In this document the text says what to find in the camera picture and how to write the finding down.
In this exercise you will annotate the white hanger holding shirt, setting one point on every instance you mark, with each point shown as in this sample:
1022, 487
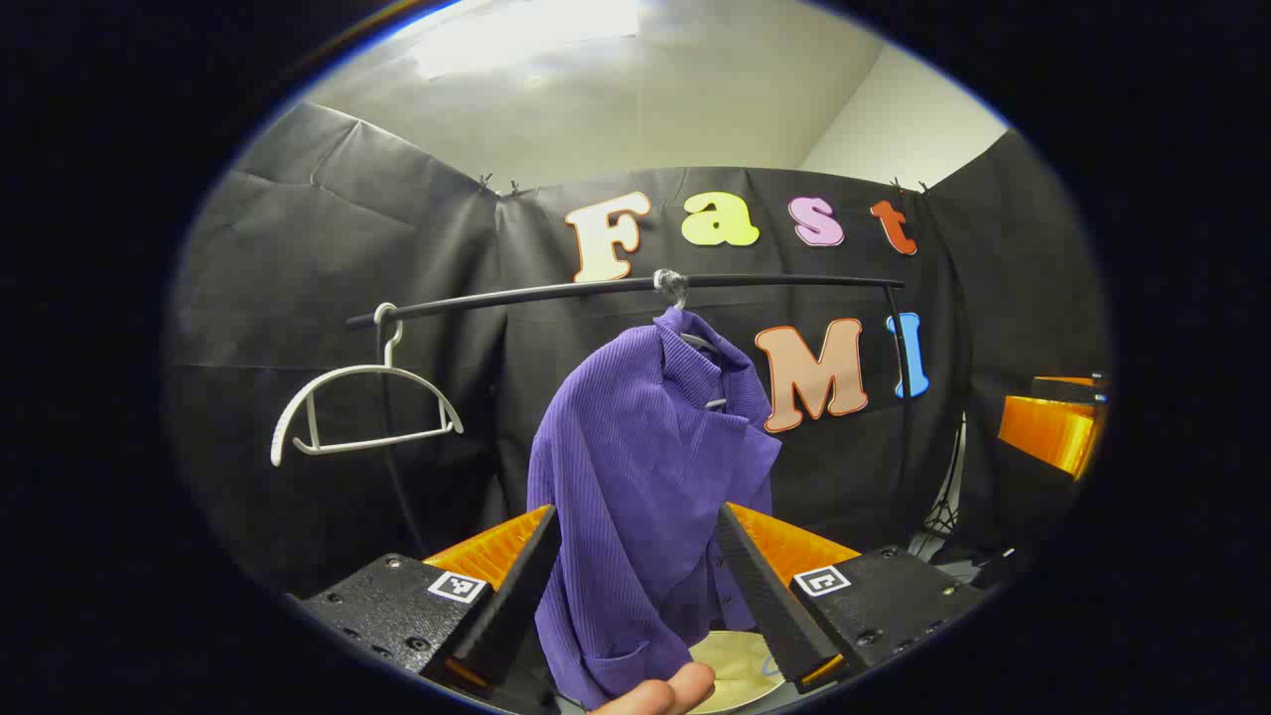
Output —
673, 288

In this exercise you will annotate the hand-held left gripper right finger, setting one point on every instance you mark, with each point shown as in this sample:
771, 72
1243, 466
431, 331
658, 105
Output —
765, 596

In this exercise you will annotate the purple ribbed shirt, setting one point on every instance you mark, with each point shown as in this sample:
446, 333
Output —
635, 447

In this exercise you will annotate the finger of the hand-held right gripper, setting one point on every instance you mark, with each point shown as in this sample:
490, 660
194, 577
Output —
1067, 390
1048, 432

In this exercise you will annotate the black backdrop cloth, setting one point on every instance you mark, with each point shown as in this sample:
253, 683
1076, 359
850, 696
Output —
298, 248

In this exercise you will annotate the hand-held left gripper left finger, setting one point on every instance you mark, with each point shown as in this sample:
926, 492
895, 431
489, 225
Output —
516, 596

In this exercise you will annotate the empty white clothes hanger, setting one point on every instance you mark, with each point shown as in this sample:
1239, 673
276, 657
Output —
280, 437

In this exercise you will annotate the black clothes rail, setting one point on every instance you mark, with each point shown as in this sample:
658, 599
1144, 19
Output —
516, 296

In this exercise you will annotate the ceiling light panel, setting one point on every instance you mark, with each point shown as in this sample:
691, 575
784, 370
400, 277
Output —
516, 40

